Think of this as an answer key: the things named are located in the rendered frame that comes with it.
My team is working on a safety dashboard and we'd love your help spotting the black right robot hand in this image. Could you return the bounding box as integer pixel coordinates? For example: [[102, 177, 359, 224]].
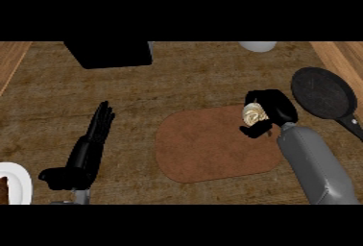
[[238, 89, 302, 139]]

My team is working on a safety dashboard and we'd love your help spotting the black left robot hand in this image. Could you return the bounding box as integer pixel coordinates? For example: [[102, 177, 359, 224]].
[[38, 100, 117, 191]]

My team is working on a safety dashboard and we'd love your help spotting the cream frosted cupcake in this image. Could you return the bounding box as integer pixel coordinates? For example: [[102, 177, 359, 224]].
[[241, 102, 271, 127]]

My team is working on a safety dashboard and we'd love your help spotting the black frying pan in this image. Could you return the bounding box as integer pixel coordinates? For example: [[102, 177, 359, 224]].
[[290, 66, 363, 142]]

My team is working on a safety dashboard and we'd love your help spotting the brown wooden cutting board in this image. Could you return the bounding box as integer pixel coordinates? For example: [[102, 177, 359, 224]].
[[154, 105, 285, 185]]

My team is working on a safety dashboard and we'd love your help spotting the white plate with brown food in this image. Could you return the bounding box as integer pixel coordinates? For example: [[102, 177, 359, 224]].
[[0, 161, 35, 206]]

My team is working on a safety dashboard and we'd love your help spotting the black box appliance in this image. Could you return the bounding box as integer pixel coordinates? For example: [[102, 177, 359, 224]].
[[63, 41, 156, 70]]

